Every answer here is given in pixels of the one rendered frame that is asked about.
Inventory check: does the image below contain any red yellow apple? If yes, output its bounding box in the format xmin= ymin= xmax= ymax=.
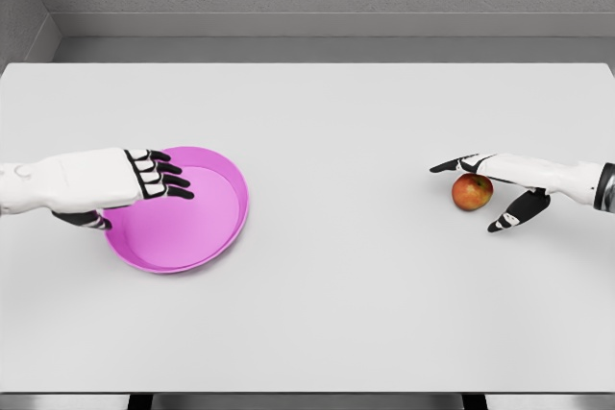
xmin=451 ymin=173 xmax=495 ymax=212

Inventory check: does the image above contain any pink round plate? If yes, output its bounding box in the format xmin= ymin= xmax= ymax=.
xmin=99 ymin=145 xmax=251 ymax=277

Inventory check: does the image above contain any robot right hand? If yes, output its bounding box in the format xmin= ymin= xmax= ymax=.
xmin=429 ymin=153 xmax=558 ymax=233

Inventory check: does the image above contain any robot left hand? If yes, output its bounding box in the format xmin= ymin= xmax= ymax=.
xmin=39 ymin=147 xmax=196 ymax=231

